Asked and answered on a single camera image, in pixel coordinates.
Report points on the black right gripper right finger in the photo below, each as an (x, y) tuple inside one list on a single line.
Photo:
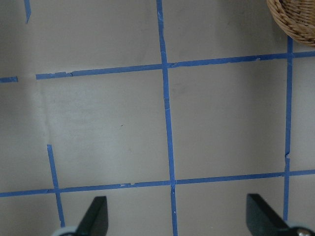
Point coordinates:
[(262, 220)]

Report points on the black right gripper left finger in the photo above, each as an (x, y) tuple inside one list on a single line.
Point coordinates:
[(95, 221)]

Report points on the brown wicker basket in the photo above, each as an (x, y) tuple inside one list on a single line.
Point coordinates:
[(296, 18)]

